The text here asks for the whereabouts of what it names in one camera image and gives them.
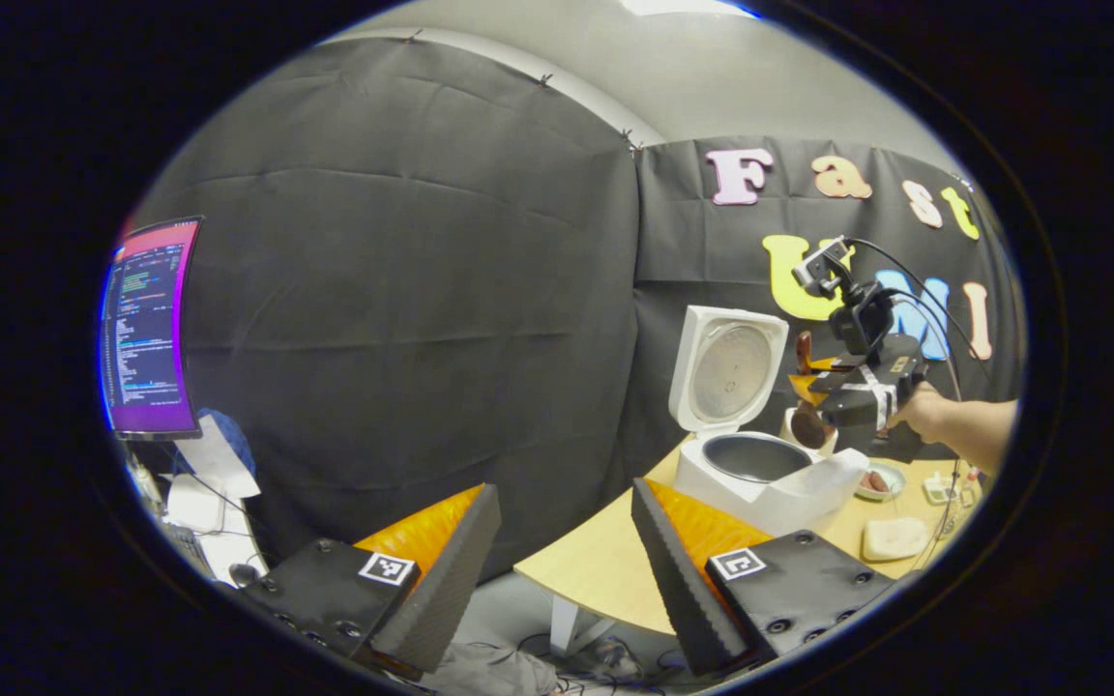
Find large ceiling light panel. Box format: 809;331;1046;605
618;0;763;19

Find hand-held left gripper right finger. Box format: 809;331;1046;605
630;477;906;678

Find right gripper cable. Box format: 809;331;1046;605
845;238;995;581

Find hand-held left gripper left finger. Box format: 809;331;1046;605
238;483;503;678

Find blue cloth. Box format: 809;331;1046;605
198;408;257;476

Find computer monitor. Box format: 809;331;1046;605
99;217;204;443

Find black backdrop cloth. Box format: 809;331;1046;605
127;34;1027;586

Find white rice cooker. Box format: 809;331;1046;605
667;304;870;538

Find white table leg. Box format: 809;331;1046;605
548;594;617;659

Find white toaster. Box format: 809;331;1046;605
777;406;839;456

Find pale green plate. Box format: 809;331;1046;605
853;461;907;503

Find white paper sheet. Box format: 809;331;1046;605
174;415;262;500

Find brown wooden spoon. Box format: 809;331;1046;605
790;331;836;451

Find clear rice container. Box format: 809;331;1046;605
861;516;933;563

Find grey cloth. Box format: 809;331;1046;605
420;642;560;696

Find black floor cables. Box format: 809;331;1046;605
516;632;695;694

